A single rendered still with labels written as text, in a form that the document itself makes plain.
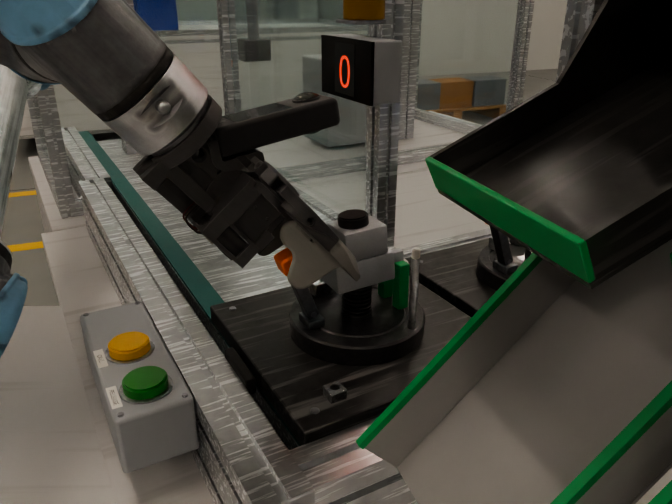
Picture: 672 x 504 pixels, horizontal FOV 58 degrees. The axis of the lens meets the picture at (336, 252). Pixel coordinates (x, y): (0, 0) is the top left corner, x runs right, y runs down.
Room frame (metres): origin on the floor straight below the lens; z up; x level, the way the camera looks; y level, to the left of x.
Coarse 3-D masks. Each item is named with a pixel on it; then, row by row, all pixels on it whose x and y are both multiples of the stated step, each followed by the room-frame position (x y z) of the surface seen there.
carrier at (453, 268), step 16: (480, 240) 0.78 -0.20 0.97; (512, 240) 0.72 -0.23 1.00; (432, 256) 0.73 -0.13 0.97; (448, 256) 0.73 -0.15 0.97; (464, 256) 0.73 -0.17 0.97; (480, 256) 0.68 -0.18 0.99; (496, 256) 0.68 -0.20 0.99; (512, 256) 0.68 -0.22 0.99; (528, 256) 0.66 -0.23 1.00; (432, 272) 0.68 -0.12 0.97; (448, 272) 0.68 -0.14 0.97; (464, 272) 0.68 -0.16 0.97; (480, 272) 0.66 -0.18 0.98; (496, 272) 0.64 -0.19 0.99; (512, 272) 0.63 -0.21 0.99; (432, 288) 0.65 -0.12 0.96; (448, 288) 0.63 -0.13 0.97; (464, 288) 0.63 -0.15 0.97; (480, 288) 0.63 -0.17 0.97; (496, 288) 0.63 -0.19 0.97; (464, 304) 0.60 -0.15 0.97; (480, 304) 0.60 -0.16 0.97
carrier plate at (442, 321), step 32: (288, 288) 0.63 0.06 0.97; (224, 320) 0.56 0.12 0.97; (256, 320) 0.56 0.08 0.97; (288, 320) 0.56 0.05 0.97; (448, 320) 0.56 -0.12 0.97; (256, 352) 0.50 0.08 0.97; (288, 352) 0.50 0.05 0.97; (416, 352) 0.50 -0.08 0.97; (288, 384) 0.45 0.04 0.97; (320, 384) 0.45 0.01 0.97; (352, 384) 0.45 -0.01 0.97; (384, 384) 0.45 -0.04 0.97; (288, 416) 0.41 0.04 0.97; (320, 416) 0.40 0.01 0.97; (352, 416) 0.41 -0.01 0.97
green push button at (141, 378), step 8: (136, 368) 0.47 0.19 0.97; (144, 368) 0.47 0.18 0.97; (152, 368) 0.47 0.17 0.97; (160, 368) 0.47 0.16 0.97; (128, 376) 0.46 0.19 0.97; (136, 376) 0.46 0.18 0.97; (144, 376) 0.46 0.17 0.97; (152, 376) 0.46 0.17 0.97; (160, 376) 0.46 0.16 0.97; (128, 384) 0.44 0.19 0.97; (136, 384) 0.44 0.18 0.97; (144, 384) 0.44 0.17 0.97; (152, 384) 0.44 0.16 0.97; (160, 384) 0.45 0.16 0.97; (128, 392) 0.44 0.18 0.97; (136, 392) 0.44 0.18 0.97; (144, 392) 0.44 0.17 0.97; (152, 392) 0.44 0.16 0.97; (160, 392) 0.44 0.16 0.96
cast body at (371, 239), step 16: (336, 224) 0.55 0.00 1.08; (352, 224) 0.53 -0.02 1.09; (368, 224) 0.54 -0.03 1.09; (384, 224) 0.54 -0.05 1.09; (352, 240) 0.52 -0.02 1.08; (368, 240) 0.53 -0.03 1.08; (384, 240) 0.54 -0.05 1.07; (368, 256) 0.53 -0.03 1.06; (384, 256) 0.54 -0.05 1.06; (400, 256) 0.56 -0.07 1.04; (336, 272) 0.51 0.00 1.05; (368, 272) 0.53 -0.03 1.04; (384, 272) 0.54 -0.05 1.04; (336, 288) 0.52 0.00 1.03; (352, 288) 0.52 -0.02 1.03
